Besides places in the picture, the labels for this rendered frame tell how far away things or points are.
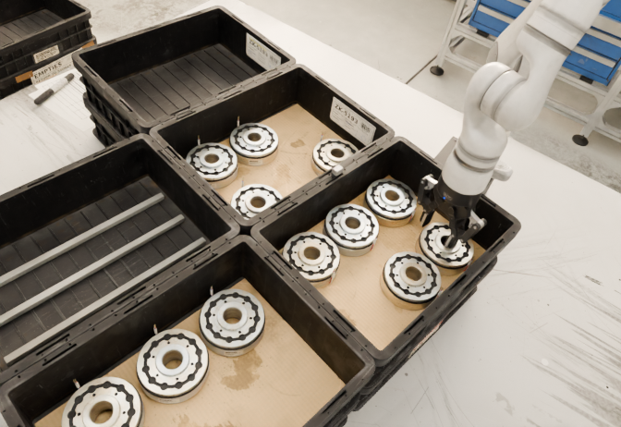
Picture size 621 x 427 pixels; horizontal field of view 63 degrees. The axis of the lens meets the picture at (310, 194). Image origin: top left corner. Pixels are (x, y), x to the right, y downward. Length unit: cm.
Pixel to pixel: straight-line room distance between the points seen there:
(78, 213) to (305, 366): 50
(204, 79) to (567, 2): 84
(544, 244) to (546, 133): 163
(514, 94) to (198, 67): 83
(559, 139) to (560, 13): 218
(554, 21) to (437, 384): 64
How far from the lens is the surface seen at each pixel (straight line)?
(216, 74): 132
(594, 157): 291
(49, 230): 102
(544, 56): 75
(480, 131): 81
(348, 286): 92
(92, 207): 104
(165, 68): 134
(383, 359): 76
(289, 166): 108
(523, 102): 75
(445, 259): 97
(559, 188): 148
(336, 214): 97
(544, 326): 118
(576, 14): 75
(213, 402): 82
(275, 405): 82
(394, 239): 100
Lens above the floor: 160
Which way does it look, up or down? 48 degrees down
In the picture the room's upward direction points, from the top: 10 degrees clockwise
